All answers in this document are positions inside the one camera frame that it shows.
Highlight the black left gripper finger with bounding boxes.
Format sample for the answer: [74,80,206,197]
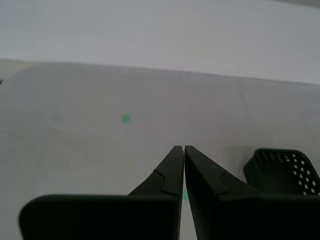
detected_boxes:
[184,145,320,240]
[18,145,185,240]

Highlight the black perforated plastic basket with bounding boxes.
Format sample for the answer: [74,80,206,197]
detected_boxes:
[243,148,320,196]

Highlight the white table cover cloth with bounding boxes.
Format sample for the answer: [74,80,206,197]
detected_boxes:
[0,57,320,240]

